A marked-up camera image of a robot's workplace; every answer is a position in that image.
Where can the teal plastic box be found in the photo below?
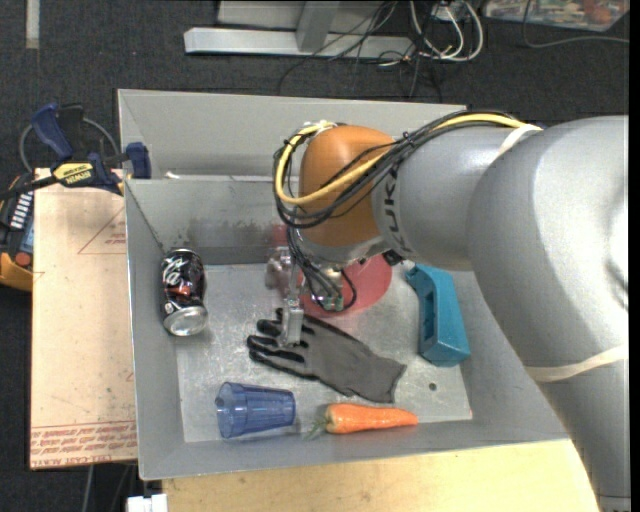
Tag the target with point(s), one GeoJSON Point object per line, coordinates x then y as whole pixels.
{"type": "Point", "coordinates": [447, 325]}

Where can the grey and black glove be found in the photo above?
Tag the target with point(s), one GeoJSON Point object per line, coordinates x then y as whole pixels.
{"type": "Point", "coordinates": [340, 357]}

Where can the black soda can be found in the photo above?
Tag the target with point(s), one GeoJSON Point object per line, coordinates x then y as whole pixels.
{"type": "Point", "coordinates": [183, 295]}

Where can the black cylinder on white bracket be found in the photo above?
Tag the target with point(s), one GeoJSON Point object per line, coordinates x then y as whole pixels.
{"type": "Point", "coordinates": [392, 258]}

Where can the grey metal bin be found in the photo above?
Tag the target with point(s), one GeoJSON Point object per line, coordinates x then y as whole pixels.
{"type": "Point", "coordinates": [210, 145]}

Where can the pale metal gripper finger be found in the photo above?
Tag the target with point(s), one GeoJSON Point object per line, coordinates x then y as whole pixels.
{"type": "Point", "coordinates": [276, 267]}
{"type": "Point", "coordinates": [295, 325]}

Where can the orange carrot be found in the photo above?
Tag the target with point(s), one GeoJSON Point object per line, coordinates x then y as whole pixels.
{"type": "Point", "coordinates": [370, 419]}

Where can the red round disc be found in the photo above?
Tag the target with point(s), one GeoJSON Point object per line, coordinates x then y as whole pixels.
{"type": "Point", "coordinates": [372, 285]}

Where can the brown cardboard board red print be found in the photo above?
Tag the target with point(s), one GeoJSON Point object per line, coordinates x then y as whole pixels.
{"type": "Point", "coordinates": [80, 325]}

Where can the blue plastic cup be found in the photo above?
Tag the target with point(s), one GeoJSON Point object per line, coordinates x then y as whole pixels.
{"type": "Point", "coordinates": [255, 410]}

